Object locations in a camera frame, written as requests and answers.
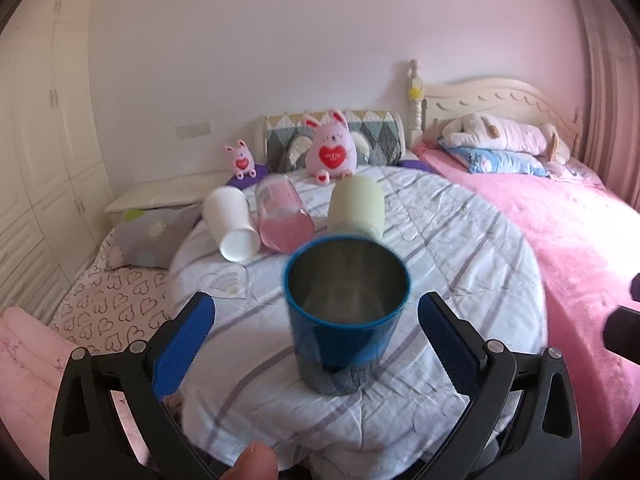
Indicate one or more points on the small pink bunny plush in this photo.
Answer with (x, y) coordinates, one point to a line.
(240, 160)

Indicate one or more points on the operator thumb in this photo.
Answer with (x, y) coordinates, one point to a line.
(256, 462)

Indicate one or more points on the cream wooden bed headboard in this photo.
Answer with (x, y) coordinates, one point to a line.
(433, 106)

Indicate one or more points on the white wardrobe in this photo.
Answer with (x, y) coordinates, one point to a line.
(54, 185)

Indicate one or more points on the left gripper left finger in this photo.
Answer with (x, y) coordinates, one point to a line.
(87, 439)

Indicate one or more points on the white paper cup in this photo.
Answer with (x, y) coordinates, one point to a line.
(226, 212)

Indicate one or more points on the patchwork green grey cushion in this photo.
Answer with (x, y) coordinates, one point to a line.
(378, 135)

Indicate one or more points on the pink transparent glass cup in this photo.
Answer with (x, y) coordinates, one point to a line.
(284, 224)

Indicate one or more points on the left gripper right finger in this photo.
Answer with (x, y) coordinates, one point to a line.
(521, 421)

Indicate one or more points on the grey flower pillow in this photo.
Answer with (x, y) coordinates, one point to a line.
(150, 238)

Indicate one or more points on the heart pattern bed sheet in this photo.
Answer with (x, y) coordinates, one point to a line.
(107, 309)

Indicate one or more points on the pink fleece blanket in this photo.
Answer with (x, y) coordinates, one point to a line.
(586, 241)

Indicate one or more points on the white wall socket plate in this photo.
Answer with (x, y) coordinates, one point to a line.
(193, 131)

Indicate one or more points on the pale green cup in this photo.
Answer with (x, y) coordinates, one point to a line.
(357, 206)

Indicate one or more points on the folded pink quilt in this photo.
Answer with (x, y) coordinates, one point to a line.
(33, 358)

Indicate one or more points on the blue and black metal cup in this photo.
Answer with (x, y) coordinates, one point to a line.
(345, 295)

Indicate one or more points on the blue cartoon pillow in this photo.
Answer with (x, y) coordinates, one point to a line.
(482, 161)

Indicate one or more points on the pink curtain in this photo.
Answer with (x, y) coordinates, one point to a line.
(612, 141)

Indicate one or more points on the large pink bunny plush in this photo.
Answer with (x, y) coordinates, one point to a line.
(333, 153)

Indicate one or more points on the purple cushion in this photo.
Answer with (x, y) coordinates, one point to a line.
(262, 172)

